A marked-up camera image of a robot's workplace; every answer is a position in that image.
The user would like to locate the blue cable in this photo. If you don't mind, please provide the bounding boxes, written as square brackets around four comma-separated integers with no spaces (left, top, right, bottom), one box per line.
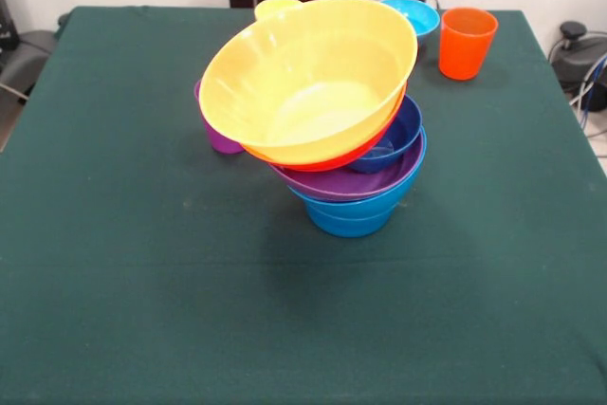
[580,54,607,115]

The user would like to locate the purple plastic cup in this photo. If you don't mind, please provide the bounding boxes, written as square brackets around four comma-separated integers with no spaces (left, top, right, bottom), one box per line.
[193,80,245,156]

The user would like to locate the large yellow plastic bowl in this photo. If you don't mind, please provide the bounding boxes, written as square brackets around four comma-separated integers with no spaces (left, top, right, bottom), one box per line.
[197,0,420,165]

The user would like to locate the yellow plastic cup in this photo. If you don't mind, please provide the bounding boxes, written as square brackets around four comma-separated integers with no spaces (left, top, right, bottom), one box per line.
[253,0,303,22]

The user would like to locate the small cyan plastic bowl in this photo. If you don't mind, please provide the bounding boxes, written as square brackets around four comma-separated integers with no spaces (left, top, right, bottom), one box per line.
[378,0,441,48]

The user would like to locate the medium light blue bowl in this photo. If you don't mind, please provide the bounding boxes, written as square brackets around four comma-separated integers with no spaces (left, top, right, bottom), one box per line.
[287,127,429,219]

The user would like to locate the orange shallow plastic bowl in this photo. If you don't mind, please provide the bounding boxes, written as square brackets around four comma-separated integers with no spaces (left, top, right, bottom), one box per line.
[241,82,409,173]

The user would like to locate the orange-red plastic cup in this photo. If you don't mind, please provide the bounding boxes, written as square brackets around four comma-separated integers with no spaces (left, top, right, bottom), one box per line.
[437,7,499,82]

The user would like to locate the small dark blue bowl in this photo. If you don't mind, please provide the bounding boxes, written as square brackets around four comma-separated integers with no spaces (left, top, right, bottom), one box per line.
[348,95,424,175]

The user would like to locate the small light blue bowl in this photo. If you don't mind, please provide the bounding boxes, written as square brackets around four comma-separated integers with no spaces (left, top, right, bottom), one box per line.
[305,205,395,238]

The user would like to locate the dark green tablecloth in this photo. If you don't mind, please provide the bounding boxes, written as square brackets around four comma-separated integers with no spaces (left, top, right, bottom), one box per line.
[0,6,607,405]

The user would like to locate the large purple plastic bowl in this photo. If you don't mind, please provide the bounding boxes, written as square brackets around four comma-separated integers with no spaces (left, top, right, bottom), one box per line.
[267,127,427,202]

